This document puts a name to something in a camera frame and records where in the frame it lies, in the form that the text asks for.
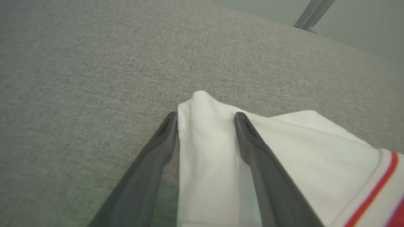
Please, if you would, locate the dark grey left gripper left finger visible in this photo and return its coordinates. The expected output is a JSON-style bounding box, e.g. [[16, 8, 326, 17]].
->
[[88, 111, 179, 227]]

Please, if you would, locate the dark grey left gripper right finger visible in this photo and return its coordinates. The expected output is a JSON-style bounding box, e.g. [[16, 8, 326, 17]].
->
[[234, 112, 325, 227]]

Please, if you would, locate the red jersey with white sleeves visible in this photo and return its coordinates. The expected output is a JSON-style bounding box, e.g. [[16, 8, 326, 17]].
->
[[177, 90, 404, 227]]

